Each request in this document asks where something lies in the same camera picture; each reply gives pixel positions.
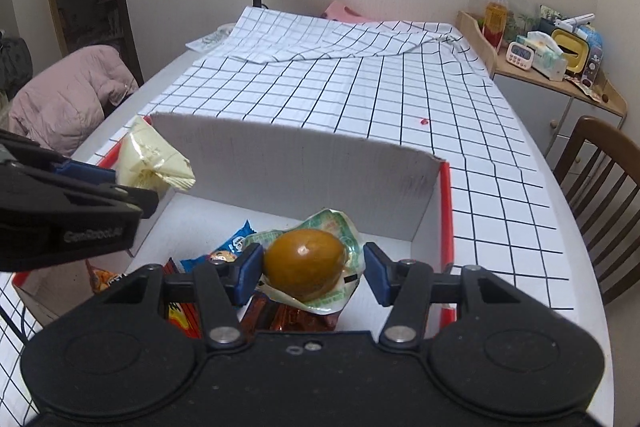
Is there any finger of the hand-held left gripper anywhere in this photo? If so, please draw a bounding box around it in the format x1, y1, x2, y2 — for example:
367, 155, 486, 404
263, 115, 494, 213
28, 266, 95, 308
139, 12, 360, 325
0, 163, 159, 228
0, 129, 118, 186

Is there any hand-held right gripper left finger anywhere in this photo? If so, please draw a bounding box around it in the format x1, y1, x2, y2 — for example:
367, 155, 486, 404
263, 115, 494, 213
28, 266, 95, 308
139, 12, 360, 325
102, 244, 264, 350

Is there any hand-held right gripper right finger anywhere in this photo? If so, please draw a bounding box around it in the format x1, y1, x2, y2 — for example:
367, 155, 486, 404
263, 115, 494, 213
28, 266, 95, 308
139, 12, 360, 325
363, 243, 526, 350

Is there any bright blue snack packet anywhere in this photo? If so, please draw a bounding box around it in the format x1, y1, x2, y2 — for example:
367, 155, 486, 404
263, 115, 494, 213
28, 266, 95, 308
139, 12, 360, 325
180, 219, 257, 273

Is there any orange-yellow snack bag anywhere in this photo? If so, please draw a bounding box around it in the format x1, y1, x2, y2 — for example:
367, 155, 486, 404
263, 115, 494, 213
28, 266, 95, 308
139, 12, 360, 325
85, 258, 126, 297

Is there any packaged brown egg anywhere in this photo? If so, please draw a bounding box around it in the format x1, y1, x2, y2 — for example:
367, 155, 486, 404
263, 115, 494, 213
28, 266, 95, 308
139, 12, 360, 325
255, 207, 362, 315

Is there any red-brown shiny chip bag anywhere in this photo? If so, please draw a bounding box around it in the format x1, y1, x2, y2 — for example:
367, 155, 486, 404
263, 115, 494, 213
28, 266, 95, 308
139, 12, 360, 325
240, 292, 341, 333

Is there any pale yellow snack packet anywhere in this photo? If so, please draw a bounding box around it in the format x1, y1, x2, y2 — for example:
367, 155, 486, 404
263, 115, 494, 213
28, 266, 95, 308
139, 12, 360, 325
116, 116, 197, 192

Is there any red yellow striped snack packet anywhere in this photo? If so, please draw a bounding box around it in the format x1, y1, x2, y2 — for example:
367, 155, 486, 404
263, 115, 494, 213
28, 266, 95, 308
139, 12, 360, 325
165, 257, 203, 340

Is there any red cardboard box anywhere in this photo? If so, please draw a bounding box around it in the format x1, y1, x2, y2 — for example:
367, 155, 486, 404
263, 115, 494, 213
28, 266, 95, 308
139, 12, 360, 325
12, 112, 457, 339

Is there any pink padded jacket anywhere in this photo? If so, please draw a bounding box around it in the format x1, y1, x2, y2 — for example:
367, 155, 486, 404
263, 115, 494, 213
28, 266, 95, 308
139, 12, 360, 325
9, 45, 140, 152

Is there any black bag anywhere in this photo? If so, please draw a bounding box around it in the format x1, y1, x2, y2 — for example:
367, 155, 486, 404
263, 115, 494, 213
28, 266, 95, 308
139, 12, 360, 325
0, 32, 33, 108

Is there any white checked tablecloth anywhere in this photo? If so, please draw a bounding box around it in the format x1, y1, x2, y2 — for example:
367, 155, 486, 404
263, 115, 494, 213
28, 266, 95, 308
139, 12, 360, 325
0, 6, 571, 413

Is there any clear plastic packet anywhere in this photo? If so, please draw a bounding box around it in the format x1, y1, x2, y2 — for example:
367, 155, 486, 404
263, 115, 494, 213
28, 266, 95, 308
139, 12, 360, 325
186, 24, 236, 52

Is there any grey cabinet with wooden top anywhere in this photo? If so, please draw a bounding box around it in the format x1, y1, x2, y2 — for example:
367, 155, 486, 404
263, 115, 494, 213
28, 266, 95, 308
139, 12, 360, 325
457, 10, 628, 168

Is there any white kitchen timer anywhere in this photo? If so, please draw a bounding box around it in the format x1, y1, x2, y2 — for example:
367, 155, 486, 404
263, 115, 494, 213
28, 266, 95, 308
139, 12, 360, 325
506, 41, 535, 68

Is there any brown wooden chair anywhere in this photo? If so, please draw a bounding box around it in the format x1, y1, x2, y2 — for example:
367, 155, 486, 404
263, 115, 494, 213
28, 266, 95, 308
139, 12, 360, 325
552, 116, 640, 305

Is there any pink paper item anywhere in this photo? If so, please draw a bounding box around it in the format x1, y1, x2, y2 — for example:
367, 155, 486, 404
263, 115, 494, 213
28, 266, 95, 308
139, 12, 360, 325
324, 0, 381, 24

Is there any white green tissue pack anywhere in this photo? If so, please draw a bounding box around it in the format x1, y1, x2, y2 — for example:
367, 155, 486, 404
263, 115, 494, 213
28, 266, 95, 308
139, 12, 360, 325
515, 31, 571, 82

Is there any clear bottle with amber liquid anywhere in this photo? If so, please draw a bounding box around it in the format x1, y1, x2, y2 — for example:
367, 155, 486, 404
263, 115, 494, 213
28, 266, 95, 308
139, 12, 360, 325
484, 0, 508, 48

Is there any yellow box-shaped device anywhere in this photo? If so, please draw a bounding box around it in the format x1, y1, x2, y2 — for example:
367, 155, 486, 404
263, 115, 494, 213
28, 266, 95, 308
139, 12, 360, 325
550, 27, 591, 78

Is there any blue patterned container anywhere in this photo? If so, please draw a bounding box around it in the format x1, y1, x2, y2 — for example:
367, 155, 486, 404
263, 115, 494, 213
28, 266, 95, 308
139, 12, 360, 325
580, 27, 605, 85

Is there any white stick-shaped tool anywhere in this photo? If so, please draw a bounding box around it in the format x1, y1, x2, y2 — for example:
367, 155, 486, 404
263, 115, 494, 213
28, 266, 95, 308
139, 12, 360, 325
552, 13, 596, 28

